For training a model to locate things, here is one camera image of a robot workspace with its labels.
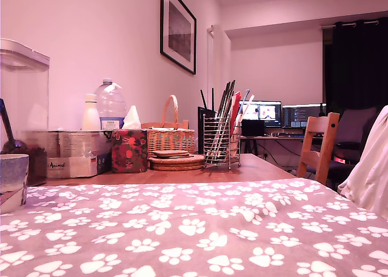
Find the white blanket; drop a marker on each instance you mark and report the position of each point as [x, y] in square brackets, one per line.
[370, 174]

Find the pale wooden chair back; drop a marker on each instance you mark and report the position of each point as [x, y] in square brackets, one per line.
[152, 125]

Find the dark curtain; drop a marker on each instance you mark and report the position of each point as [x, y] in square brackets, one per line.
[358, 68]

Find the red floral tissue box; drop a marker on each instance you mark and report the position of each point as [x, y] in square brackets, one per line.
[129, 151]

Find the wooden desk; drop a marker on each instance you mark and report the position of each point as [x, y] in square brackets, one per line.
[273, 138]

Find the grey paw print cloth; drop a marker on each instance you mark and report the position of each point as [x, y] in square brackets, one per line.
[182, 243]

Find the white utensil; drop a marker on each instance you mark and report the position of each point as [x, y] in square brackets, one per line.
[250, 102]

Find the computer monitor with bright windows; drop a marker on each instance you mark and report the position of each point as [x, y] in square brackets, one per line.
[267, 111]

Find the round cork trivet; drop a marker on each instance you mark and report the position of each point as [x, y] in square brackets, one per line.
[176, 168]
[195, 160]

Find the curtain rod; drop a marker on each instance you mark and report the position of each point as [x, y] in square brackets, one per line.
[349, 24]

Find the white tissue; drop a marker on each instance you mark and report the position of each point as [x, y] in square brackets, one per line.
[131, 119]

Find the shrink-wrapped can tray pack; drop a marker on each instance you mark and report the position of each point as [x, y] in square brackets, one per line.
[76, 149]

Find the small black box device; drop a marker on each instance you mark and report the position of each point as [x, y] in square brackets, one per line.
[253, 128]

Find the red spatula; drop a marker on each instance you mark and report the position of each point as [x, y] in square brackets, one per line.
[236, 107]

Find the clear container with white lid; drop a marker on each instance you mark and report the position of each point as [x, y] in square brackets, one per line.
[27, 86]

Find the blue and white coffee cup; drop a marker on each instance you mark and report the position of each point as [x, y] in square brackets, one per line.
[12, 180]

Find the white bottle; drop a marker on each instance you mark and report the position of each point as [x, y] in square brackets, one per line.
[91, 116]

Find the computer monitor with dark code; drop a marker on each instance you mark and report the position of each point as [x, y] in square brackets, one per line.
[301, 116]

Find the blue grey utensil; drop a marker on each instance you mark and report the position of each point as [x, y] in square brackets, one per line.
[247, 93]

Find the dark office chair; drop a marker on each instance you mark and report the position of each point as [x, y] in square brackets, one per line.
[352, 128]

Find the square cork coaster stack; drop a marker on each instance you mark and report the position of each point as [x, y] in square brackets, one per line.
[170, 153]

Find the black framed picture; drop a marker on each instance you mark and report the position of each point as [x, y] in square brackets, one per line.
[179, 28]

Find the large clear water bottle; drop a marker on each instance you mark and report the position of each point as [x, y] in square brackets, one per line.
[111, 104]

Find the black router with antennas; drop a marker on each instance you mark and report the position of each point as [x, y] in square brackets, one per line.
[201, 131]

